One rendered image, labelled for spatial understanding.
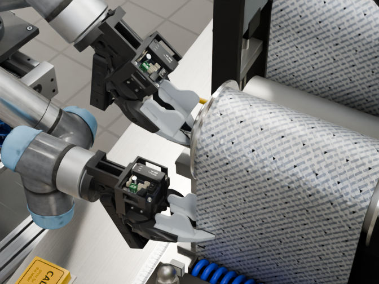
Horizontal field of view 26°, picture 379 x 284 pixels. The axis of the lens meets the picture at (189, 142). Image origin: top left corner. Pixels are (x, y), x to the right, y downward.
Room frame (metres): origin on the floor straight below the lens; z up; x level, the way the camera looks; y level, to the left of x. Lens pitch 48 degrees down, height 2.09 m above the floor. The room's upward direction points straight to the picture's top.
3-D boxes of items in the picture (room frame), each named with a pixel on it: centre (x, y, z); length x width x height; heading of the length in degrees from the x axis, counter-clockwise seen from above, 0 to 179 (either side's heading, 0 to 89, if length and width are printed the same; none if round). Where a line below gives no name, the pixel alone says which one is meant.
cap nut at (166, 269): (0.67, 0.03, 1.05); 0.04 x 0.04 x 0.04
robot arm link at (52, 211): (0.87, 0.23, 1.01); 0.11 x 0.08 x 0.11; 169
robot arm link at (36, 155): (0.86, 0.24, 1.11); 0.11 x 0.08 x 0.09; 63
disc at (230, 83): (0.79, -0.04, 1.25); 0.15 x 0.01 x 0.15; 153
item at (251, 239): (0.68, -0.12, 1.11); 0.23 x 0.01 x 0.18; 63
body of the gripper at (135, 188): (0.79, 0.10, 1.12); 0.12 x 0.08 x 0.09; 63
